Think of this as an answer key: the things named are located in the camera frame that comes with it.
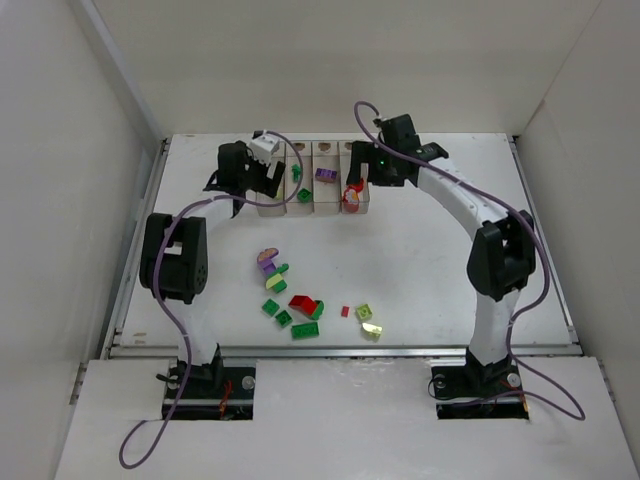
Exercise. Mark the green round lego piece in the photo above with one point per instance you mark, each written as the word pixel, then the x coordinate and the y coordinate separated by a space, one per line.
pixel 280 270

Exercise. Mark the yellow-green slope lego on green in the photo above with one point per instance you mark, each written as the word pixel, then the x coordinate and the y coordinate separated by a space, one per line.
pixel 276 283

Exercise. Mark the green long lego brick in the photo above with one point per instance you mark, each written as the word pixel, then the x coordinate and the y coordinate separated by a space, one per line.
pixel 305 331

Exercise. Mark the lime slope lego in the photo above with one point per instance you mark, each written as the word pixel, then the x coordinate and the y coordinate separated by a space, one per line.
pixel 372 331

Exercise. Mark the green square lego brick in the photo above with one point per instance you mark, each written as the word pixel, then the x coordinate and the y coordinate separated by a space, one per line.
pixel 270 307

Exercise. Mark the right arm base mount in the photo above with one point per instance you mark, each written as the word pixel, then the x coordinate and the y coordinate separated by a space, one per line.
pixel 457 398

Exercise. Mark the purple flower lego piece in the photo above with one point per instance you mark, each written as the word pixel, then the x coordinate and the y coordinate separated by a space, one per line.
pixel 265 262

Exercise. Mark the red ring lego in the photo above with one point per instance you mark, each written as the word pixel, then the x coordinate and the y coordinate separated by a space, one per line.
pixel 358 186

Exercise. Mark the green cone lego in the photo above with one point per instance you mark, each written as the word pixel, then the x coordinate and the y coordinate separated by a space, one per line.
pixel 296 172

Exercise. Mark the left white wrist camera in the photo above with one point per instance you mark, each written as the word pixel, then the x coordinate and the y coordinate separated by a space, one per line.
pixel 264 147

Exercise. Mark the red arch lego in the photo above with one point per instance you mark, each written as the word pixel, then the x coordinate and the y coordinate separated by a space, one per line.
pixel 350 200

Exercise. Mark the purple lego brick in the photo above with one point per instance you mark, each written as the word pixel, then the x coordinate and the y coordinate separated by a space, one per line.
pixel 326 175

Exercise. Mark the green small square lego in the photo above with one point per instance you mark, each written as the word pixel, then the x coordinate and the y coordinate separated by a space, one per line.
pixel 304 196

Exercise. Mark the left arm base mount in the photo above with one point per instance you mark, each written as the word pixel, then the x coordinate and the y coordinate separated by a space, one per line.
pixel 217 394

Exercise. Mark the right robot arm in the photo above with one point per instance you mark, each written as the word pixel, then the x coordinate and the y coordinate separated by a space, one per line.
pixel 502 255

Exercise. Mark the clear bin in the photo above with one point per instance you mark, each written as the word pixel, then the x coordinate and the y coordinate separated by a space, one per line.
pixel 266 209
pixel 295 207
pixel 326 196
pixel 344 148

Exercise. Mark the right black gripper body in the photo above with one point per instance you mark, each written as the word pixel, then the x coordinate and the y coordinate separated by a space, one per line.
pixel 367 163

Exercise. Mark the red large lego brick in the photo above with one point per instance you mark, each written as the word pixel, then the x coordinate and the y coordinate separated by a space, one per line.
pixel 303 304

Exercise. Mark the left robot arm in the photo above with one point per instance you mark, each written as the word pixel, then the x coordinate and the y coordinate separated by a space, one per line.
pixel 174 260

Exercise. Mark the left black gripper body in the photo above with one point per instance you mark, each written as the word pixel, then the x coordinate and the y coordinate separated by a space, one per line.
pixel 261 175

